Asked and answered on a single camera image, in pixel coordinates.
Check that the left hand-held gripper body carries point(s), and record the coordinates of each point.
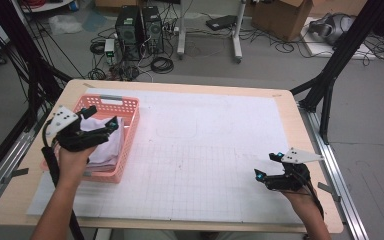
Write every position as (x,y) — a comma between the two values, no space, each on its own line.
(76,138)

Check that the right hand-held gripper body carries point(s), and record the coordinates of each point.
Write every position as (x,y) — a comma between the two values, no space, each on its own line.
(290,181)

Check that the pink plastic basket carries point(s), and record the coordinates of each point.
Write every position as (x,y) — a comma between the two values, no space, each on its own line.
(128,133)

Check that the lilac printed towel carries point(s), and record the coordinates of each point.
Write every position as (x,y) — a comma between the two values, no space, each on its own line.
(108,150)

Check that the person's right hand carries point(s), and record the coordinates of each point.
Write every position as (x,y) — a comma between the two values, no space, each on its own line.
(303,201)

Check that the person's left hand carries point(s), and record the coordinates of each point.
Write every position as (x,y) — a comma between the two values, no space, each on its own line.
(71,166)

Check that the white foam mat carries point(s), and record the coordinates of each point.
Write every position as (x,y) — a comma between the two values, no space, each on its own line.
(196,150)

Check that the small white device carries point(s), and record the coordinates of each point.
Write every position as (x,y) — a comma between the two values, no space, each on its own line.
(109,46)

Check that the black computer tower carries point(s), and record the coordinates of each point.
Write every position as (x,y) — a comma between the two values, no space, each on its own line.
(153,30)
(128,33)

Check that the clear plastic bag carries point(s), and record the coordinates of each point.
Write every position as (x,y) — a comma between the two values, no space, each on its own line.
(63,24)

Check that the white round table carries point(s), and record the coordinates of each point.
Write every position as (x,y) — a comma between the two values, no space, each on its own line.
(53,6)

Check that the white metal stand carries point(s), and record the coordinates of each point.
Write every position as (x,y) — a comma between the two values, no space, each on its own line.
(181,36)

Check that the white board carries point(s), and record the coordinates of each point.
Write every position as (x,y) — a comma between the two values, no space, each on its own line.
(316,48)

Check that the large cardboard box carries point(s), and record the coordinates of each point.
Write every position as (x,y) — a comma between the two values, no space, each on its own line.
(280,20)

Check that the grey headset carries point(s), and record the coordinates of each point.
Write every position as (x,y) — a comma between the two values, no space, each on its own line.
(333,28)

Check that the black flat box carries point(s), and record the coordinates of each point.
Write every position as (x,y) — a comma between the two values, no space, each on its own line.
(221,22)

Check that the grey metal bracket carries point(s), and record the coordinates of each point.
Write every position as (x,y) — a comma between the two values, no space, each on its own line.
(20,172)
(326,188)

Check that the aluminium rail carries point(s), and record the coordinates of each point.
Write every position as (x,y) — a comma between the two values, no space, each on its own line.
(10,156)
(333,166)

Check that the black metal frame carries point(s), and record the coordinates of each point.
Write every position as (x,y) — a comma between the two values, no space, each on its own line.
(13,30)
(346,43)

